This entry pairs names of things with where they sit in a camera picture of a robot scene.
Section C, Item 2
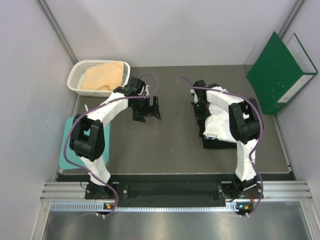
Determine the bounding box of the beige folded t-shirt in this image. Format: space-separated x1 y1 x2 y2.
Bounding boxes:
80 61 124 91

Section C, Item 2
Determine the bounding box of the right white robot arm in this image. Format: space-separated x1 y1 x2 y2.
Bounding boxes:
190 80 263 199

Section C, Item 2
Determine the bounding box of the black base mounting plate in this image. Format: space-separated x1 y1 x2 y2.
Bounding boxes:
85 181 262 201

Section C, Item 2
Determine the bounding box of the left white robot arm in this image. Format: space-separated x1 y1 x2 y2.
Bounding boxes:
65 77 161 199

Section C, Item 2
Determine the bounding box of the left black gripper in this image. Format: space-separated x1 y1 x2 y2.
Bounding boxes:
130 95 161 123

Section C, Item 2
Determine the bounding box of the green ring binder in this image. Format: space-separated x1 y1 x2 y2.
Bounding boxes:
246 32 318 115

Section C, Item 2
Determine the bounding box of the aluminium rail frame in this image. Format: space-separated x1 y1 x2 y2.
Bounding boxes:
30 180 320 240

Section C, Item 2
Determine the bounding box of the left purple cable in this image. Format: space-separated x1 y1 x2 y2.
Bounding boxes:
61 72 160 220

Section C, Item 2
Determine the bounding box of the black t-shirt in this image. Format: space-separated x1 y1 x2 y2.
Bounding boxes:
193 109 236 150

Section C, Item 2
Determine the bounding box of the purple cable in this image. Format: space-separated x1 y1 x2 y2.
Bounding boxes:
61 72 160 220
176 76 265 218

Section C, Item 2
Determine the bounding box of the white plastic basket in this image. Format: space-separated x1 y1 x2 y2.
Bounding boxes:
67 60 131 98

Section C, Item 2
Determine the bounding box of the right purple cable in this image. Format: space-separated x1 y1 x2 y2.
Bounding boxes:
176 76 265 218

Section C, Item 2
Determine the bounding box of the white daisy print t-shirt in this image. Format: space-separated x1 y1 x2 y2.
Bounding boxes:
202 103 236 143

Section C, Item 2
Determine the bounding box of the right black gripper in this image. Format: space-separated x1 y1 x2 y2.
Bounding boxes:
192 100 212 126

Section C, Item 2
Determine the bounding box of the teal cutting mat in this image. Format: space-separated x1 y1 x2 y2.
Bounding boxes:
59 117 111 170

